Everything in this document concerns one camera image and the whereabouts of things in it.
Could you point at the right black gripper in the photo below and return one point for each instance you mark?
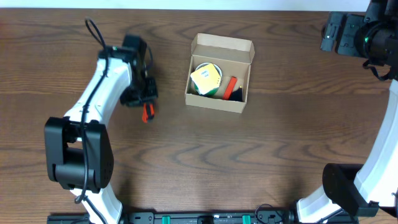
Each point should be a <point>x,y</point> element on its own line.
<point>337,34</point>

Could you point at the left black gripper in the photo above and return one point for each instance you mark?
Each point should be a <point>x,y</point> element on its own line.
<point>143,98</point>

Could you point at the orange utility knife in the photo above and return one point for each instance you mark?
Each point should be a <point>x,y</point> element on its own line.
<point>148,112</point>

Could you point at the green tape roll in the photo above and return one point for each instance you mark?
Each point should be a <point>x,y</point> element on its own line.
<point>214,91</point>

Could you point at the cardboard box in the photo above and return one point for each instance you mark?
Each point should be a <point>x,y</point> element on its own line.
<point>234,58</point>

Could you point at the black gold correction tape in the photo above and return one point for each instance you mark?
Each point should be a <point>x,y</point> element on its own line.
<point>237,95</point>

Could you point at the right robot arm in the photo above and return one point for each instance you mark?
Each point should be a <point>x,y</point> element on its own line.
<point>350,125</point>

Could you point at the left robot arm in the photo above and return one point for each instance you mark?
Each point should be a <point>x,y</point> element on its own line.
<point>78,150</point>

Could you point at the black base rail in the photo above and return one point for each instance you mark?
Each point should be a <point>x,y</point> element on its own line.
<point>262,214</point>

